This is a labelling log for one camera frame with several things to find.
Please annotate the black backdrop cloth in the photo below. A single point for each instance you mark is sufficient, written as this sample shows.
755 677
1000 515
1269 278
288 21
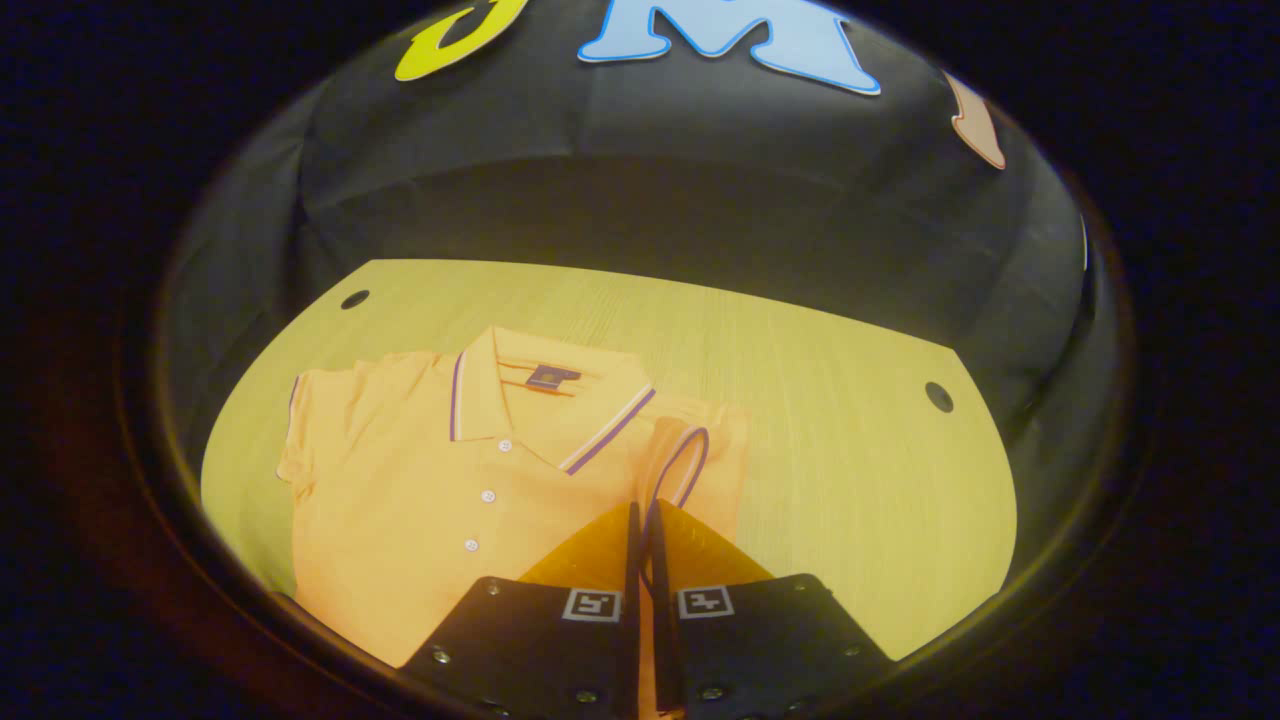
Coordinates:
650 180

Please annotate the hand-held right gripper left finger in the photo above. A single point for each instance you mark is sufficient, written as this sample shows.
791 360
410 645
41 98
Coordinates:
540 650

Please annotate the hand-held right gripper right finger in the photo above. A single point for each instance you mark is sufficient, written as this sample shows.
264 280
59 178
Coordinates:
760 640

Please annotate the orange T-shirt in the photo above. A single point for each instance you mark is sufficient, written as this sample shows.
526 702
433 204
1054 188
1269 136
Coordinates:
400 480

